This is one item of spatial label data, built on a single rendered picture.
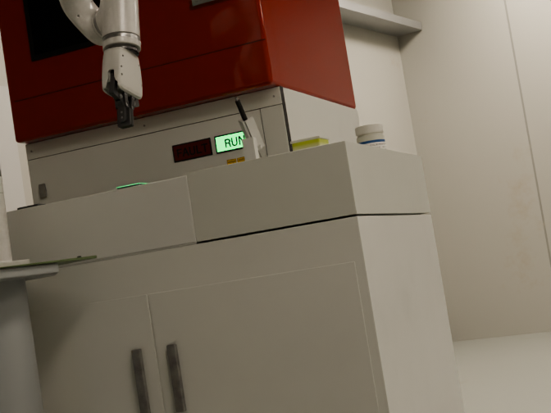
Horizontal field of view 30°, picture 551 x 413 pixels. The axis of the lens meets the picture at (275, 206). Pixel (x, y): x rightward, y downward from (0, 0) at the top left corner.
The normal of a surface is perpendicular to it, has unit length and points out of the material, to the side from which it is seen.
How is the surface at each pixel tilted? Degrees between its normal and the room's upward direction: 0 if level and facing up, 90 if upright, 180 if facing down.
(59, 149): 90
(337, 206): 90
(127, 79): 94
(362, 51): 90
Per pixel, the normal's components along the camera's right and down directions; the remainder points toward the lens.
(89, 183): -0.37, 0.00
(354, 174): 0.92, -0.17
